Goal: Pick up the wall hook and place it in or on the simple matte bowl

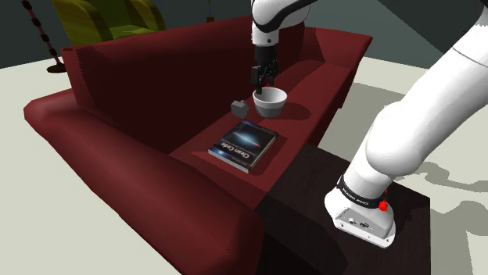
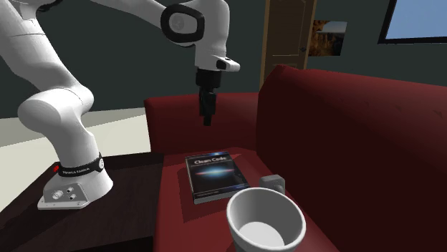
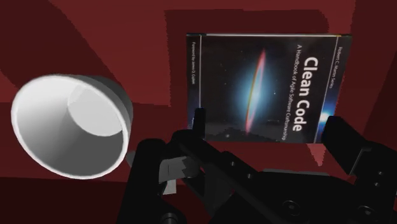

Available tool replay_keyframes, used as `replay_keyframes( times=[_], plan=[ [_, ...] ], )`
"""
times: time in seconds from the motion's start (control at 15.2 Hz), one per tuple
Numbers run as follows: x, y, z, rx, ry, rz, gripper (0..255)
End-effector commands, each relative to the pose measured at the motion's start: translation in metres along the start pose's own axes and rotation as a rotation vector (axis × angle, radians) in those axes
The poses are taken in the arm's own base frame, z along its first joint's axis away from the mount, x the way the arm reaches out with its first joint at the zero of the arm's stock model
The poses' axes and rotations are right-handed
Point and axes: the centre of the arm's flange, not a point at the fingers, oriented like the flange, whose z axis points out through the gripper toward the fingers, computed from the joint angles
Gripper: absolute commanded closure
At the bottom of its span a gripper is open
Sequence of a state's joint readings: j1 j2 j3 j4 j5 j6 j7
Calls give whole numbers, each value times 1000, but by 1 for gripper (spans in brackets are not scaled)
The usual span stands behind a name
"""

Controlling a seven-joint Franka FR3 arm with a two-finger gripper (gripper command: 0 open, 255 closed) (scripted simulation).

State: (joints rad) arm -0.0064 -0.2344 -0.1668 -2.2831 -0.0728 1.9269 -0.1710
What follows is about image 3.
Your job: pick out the white cup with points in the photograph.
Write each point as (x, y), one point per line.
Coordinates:
(49, 124)

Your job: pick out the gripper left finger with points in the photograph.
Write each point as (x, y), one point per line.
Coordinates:
(145, 186)

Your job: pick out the dark book with galaxy cover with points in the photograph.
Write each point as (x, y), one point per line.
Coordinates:
(235, 77)

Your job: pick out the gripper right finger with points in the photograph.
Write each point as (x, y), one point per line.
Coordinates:
(372, 167)

